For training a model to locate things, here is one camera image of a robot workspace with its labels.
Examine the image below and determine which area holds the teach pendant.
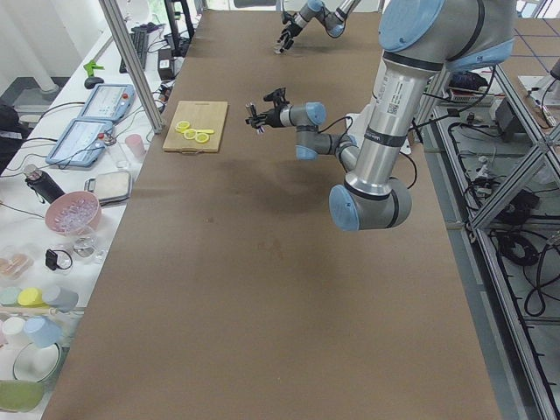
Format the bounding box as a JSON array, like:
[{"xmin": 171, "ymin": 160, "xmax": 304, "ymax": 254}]
[
  {"xmin": 45, "ymin": 118, "xmax": 114, "ymax": 168},
  {"xmin": 79, "ymin": 83, "xmax": 136, "ymax": 123}
]

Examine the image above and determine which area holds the lemon slice near handle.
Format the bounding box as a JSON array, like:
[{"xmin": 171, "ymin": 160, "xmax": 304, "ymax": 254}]
[{"xmin": 194, "ymin": 133, "xmax": 210, "ymax": 144}]

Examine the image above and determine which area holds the wine glass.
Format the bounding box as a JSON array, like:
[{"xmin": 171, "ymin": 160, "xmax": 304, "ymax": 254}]
[{"xmin": 65, "ymin": 221, "xmax": 96, "ymax": 259}]

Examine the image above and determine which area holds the metal lunch box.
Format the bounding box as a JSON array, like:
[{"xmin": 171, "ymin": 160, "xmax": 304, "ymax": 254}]
[{"xmin": 84, "ymin": 171, "xmax": 133, "ymax": 207}]

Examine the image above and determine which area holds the pink bowl with ice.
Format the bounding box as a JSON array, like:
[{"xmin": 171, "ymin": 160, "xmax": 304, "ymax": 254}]
[{"xmin": 45, "ymin": 191, "xmax": 102, "ymax": 235}]

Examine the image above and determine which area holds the yellow cup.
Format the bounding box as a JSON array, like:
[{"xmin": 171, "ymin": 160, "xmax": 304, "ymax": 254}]
[{"xmin": 17, "ymin": 287, "xmax": 48, "ymax": 308}]

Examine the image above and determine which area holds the middle lemon slice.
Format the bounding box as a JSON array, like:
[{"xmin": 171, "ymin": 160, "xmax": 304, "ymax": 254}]
[{"xmin": 183, "ymin": 129, "xmax": 197, "ymax": 140}]

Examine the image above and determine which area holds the black keyboard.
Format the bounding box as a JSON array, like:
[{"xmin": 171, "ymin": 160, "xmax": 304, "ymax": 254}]
[{"xmin": 129, "ymin": 27, "xmax": 149, "ymax": 70}]

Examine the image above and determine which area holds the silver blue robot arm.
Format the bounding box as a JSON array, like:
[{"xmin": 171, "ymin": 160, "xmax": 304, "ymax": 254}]
[
  {"xmin": 275, "ymin": 0, "xmax": 361, "ymax": 54},
  {"xmin": 246, "ymin": 1, "xmax": 517, "ymax": 231}
]

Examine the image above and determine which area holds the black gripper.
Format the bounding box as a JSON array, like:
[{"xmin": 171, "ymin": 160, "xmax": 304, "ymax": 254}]
[
  {"xmin": 245, "ymin": 102, "xmax": 291, "ymax": 133},
  {"xmin": 279, "ymin": 17, "xmax": 302, "ymax": 51}
]

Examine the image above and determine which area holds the green bowl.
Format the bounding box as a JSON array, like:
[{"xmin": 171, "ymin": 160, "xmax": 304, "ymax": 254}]
[{"xmin": 1, "ymin": 380, "xmax": 46, "ymax": 412}]

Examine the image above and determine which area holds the lower teach pendant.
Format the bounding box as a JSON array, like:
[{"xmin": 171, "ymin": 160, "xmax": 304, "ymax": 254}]
[{"xmin": 45, "ymin": 118, "xmax": 114, "ymax": 168}]

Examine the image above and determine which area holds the wooden cutting board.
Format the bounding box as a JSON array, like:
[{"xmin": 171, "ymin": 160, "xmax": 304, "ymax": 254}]
[{"xmin": 163, "ymin": 101, "xmax": 228, "ymax": 153}]

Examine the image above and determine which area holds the grey cup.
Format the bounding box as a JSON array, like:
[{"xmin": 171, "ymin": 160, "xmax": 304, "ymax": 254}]
[{"xmin": 42, "ymin": 285, "xmax": 79, "ymax": 312}]

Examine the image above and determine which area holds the lemon slice far end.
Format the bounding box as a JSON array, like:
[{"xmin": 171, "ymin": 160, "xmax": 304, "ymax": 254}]
[{"xmin": 175, "ymin": 121, "xmax": 191, "ymax": 133}]

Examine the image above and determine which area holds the light blue cup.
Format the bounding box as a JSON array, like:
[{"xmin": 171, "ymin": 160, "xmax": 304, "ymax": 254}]
[{"xmin": 24, "ymin": 316, "xmax": 63, "ymax": 348}]

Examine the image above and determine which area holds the aluminium frame post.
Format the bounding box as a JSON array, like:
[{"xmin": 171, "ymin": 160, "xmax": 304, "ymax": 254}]
[{"xmin": 99, "ymin": 0, "xmax": 164, "ymax": 134}]

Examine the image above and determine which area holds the pink plastic cup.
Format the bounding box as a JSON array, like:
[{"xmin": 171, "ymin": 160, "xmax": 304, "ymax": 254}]
[{"xmin": 125, "ymin": 134, "xmax": 146, "ymax": 160}]

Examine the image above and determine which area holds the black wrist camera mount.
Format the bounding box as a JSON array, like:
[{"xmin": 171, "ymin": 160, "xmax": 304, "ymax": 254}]
[{"xmin": 263, "ymin": 87, "xmax": 290, "ymax": 109}]

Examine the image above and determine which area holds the black water bottle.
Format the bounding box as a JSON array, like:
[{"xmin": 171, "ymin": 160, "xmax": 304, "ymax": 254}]
[{"xmin": 24, "ymin": 164, "xmax": 65, "ymax": 203}]

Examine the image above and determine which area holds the upper teach pendant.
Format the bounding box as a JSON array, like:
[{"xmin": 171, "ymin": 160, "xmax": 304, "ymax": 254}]
[{"xmin": 79, "ymin": 83, "xmax": 136, "ymax": 123}]

